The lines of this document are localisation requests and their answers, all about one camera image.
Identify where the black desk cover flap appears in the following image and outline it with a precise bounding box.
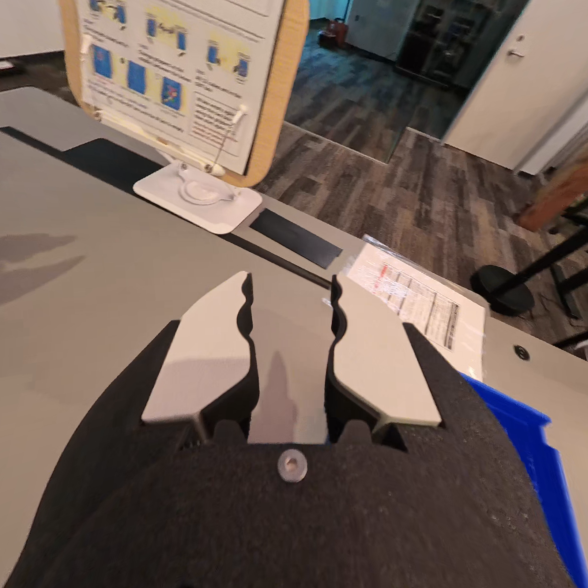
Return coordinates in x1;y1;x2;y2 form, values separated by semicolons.
249;209;344;269
62;138;171;194

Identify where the red container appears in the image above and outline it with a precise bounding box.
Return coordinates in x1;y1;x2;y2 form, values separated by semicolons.
320;18;351;49

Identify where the blue plastic bin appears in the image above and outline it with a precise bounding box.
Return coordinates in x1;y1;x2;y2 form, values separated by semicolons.
459;372;588;588

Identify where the black stanchion base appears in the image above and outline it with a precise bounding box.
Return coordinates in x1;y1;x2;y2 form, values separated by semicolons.
471;266;536;317

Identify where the white cabinet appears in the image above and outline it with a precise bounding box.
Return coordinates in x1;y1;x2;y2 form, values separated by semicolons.
345;0;421;60

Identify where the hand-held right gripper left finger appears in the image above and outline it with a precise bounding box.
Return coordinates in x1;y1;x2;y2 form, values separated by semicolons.
141;271;260;444

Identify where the clear plastic bag with papers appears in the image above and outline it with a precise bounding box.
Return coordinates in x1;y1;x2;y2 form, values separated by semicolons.
322;234;488;382

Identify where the black shelf unit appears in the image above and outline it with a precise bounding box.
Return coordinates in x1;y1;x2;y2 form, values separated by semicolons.
395;0;499;90

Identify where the black stanchion pole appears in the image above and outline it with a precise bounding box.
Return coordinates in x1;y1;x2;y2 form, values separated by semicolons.
494;230;588;295

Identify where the white door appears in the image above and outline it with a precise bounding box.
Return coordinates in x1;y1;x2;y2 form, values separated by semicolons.
443;0;588;175

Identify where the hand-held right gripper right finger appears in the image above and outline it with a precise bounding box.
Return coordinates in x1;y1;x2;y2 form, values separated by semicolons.
325;274;443;444

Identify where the printed instruction sheet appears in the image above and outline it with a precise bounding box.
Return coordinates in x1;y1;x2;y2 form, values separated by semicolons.
78;0;285;175

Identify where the brown wooden furniture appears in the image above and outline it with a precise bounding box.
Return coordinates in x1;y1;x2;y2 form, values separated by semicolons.
514;152;588;232

